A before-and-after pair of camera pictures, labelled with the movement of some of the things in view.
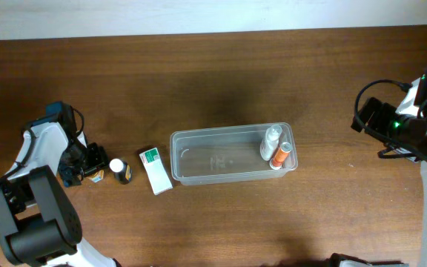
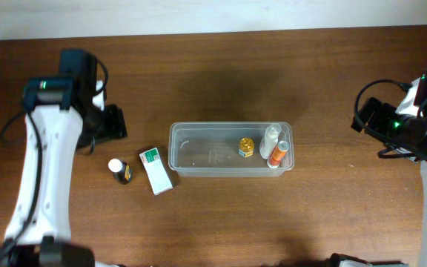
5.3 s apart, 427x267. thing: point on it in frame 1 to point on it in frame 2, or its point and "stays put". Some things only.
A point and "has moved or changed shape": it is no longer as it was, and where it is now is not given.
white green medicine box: x=156 y=170 stays put
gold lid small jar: x=98 y=176 to x=246 y=147
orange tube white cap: x=280 y=156 has moved or changed shape
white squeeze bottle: x=270 y=142 stays put
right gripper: x=384 y=111 stays put
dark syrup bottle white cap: x=121 y=170 stays put
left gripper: x=100 y=160 to x=117 y=127
